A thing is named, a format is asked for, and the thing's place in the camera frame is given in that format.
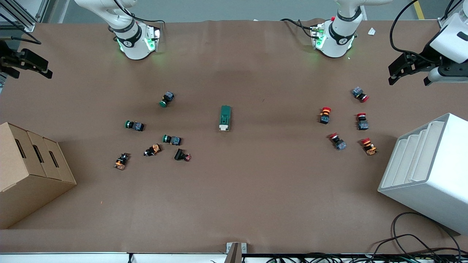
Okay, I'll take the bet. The green load switch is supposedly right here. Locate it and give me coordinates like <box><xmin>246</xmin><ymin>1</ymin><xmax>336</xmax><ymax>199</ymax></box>
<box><xmin>219</xmin><ymin>105</ymin><xmax>231</xmax><ymax>132</ymax></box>

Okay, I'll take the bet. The brown cardboard box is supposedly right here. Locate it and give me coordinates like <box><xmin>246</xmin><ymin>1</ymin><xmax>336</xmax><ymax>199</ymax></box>
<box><xmin>0</xmin><ymin>122</ymin><xmax>77</xmax><ymax>230</ymax></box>

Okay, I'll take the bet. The white stepped bin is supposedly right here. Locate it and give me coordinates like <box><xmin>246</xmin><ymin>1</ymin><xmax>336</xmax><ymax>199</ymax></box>
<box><xmin>378</xmin><ymin>113</ymin><xmax>468</xmax><ymax>235</ymax></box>

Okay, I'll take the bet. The brown paper table cover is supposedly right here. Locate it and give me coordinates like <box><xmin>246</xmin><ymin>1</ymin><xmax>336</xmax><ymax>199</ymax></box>
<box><xmin>0</xmin><ymin>18</ymin><xmax>468</xmax><ymax>254</ymax></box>

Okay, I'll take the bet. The black looped cable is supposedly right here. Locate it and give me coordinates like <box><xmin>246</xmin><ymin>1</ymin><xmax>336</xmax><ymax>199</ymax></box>
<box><xmin>373</xmin><ymin>212</ymin><xmax>463</xmax><ymax>263</ymax></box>

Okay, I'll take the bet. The black switch with red tip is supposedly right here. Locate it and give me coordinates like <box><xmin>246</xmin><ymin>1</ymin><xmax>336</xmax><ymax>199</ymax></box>
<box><xmin>174</xmin><ymin>148</ymin><xmax>192</xmax><ymax>162</ymax></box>

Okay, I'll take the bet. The white table edge rail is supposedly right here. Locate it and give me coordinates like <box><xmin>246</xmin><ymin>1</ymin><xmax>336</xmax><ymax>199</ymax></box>
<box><xmin>0</xmin><ymin>252</ymin><xmax>468</xmax><ymax>263</ymax></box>

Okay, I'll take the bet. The black cable bundle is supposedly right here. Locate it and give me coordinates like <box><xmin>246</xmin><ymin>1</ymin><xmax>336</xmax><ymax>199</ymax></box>
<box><xmin>267</xmin><ymin>252</ymin><xmax>468</xmax><ymax>263</ymax></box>

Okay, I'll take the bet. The grey metal bracket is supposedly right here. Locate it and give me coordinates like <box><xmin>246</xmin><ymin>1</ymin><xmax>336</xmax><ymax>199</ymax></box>
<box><xmin>226</xmin><ymin>242</ymin><xmax>247</xmax><ymax>263</ymax></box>

